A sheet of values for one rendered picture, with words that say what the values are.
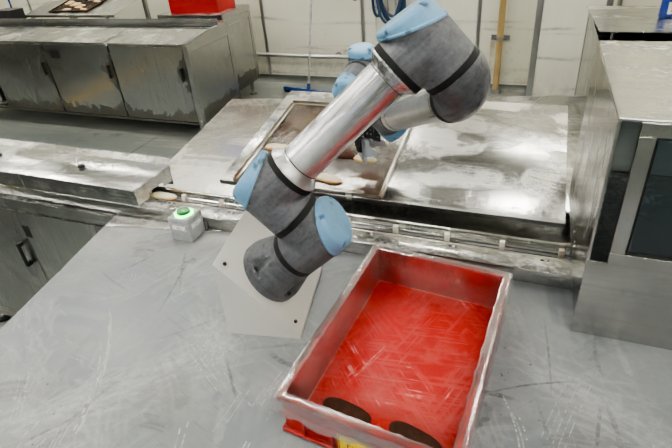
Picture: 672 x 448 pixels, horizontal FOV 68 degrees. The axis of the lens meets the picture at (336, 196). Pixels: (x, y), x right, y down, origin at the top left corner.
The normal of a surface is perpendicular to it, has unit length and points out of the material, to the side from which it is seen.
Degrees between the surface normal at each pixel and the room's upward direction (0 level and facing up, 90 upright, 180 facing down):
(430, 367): 0
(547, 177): 10
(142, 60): 90
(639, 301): 90
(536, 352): 0
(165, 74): 91
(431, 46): 79
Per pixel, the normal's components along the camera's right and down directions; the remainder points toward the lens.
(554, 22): -0.35, 0.50
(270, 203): 0.03, 0.41
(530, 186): -0.13, -0.76
